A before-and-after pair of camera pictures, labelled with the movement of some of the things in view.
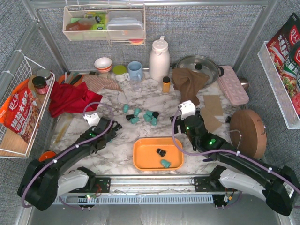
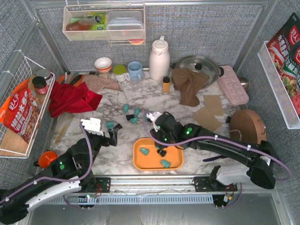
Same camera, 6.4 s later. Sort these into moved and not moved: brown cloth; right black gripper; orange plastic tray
Moved: right black gripper
Not moved: orange plastic tray; brown cloth
